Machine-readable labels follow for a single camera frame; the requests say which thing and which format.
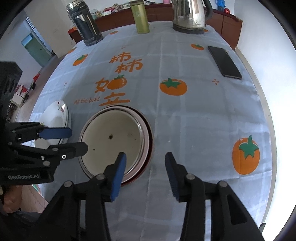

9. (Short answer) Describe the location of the red plastic bowl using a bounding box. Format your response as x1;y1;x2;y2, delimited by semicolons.
79;105;154;185

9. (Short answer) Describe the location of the person's dark clothing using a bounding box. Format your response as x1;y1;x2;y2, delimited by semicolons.
0;207;48;241

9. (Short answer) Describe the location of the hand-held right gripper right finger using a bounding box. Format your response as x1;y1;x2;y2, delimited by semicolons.
165;152;265;241

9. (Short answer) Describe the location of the white enamel bowl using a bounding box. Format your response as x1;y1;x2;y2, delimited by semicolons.
79;108;148;178

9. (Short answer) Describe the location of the white plate with red flowers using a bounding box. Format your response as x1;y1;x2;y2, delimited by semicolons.
35;100;70;151

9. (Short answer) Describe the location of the person's left hand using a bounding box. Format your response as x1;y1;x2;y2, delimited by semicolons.
3;185;22;214

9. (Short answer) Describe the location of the green door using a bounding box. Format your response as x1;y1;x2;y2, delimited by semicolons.
20;32;52;67

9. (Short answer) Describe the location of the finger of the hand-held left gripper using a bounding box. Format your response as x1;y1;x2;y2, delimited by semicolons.
6;122;73;144
13;142;89;167

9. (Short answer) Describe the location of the stainless steel electric kettle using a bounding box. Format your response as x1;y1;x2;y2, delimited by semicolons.
171;0;213;35

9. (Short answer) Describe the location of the brown wooden sideboard cabinet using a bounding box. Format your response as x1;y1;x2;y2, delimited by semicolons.
68;2;244;50

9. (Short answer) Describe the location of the black smartphone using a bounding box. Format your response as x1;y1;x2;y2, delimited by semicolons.
207;46;242;80

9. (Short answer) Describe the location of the large dark thermos jug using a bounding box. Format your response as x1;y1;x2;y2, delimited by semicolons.
66;0;104;47

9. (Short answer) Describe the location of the colourful cloth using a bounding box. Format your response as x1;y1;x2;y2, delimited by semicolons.
103;3;130;13

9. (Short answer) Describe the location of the blue checked persimmon tablecloth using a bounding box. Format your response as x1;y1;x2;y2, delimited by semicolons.
28;22;277;234

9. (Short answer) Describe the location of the green thermos bottle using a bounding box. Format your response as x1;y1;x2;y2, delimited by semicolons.
129;0;150;35

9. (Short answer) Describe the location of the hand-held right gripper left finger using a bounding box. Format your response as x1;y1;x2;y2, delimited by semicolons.
36;152;127;241

